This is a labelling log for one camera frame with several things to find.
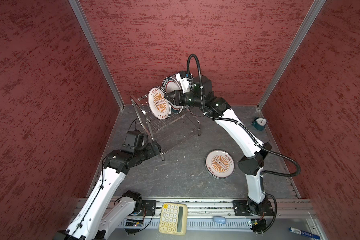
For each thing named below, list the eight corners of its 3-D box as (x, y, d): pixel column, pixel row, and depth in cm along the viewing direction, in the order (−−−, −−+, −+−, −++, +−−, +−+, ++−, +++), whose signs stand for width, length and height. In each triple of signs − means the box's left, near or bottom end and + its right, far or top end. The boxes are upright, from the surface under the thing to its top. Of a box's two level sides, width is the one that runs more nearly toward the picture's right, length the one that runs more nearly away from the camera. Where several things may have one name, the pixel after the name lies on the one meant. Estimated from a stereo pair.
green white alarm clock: (253, 130, 109) (256, 126, 104) (250, 122, 114) (252, 117, 109) (266, 130, 109) (270, 126, 104) (262, 122, 114) (266, 117, 110)
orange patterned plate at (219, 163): (206, 177, 86) (207, 176, 84) (204, 151, 97) (204, 149, 95) (236, 177, 86) (237, 176, 84) (230, 151, 97) (231, 149, 95)
